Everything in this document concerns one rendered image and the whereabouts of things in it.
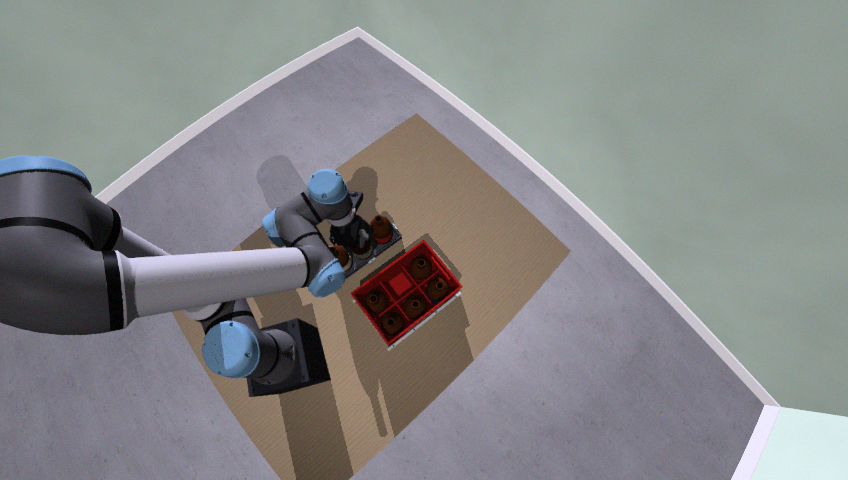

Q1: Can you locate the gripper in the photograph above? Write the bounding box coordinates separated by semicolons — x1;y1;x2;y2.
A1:
329;212;370;248

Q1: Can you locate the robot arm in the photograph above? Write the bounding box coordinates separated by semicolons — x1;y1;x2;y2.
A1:
0;155;363;385

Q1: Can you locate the brown glass bottle with cream label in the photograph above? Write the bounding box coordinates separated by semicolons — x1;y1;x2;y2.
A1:
364;290;389;316
350;237;373;260

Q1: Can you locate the red plastic crate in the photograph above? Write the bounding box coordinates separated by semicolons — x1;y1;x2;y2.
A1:
356;240;463;344

